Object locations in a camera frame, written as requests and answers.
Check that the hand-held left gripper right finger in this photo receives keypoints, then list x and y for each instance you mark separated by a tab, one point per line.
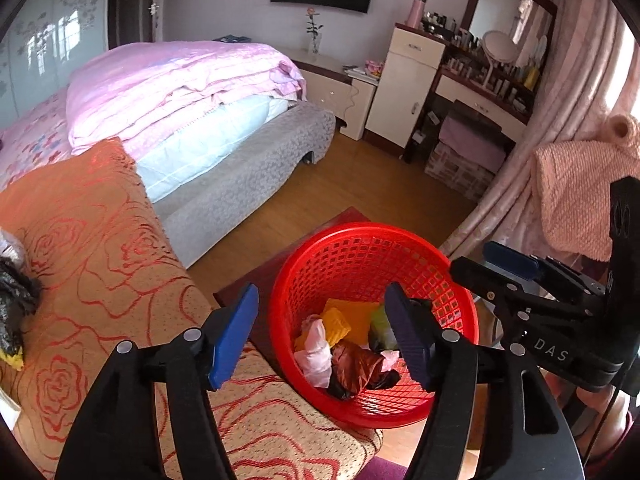
405	335

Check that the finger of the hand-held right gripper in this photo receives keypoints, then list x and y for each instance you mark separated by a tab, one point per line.
510	257
485	280

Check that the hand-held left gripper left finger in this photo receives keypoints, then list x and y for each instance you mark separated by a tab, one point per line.
232	330

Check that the green snack packet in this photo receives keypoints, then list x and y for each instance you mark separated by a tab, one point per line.
380	330

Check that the clothes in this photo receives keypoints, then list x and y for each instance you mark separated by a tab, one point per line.
355	365

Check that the white tissue paper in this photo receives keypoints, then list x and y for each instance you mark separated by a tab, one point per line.
315	355

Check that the red plastic basket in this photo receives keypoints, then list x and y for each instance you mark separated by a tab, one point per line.
350	260

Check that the dark red floor mat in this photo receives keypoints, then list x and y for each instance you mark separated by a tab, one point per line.
260	275

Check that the patterned storage box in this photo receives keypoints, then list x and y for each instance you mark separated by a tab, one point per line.
460	175

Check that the pink knitted garment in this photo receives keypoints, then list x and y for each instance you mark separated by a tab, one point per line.
575	185

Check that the purple padded stool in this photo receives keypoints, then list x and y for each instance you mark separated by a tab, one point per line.
470	135

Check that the purple floor mat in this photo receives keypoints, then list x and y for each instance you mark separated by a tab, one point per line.
382	467

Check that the grey upholstered bed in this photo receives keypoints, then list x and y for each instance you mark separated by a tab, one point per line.
240	195

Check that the orange rose-patterned blanket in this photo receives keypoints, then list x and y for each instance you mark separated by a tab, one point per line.
100	260

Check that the light blue pillow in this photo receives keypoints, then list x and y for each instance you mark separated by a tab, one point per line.
200	150

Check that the pink patterned curtain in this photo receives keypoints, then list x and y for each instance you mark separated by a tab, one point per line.
575	85

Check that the tall white cabinet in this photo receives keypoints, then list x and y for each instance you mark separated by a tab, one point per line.
400	85

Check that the round white vanity mirror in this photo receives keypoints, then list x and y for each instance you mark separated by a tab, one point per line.
501	46

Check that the black plastic bag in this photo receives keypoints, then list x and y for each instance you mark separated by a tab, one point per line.
15	300

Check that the row of cosmetic bottles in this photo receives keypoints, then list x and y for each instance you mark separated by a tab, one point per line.
465	40

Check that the yellow foam piece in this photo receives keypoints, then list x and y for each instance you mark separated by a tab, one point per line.
10	360

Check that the white printed plastic wrapper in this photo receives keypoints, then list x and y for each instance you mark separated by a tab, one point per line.
7	245

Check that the dressing table with mirror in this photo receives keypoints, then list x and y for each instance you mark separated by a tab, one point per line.
500	10

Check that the low white cabinet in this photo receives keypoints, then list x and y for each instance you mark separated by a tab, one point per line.
325	85

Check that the pink quilt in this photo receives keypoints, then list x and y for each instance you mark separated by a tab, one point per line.
175	80

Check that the pink thermos flask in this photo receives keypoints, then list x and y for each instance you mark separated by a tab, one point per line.
416	10

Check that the pink floral bed sheet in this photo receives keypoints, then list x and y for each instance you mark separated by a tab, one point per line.
35	145

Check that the rose in glass vase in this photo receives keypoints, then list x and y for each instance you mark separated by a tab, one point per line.
313	35

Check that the dark wooden door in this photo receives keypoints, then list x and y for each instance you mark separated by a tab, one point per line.
135	5

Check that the flower-patterned glass wardrobe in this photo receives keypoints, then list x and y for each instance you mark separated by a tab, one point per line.
50	35

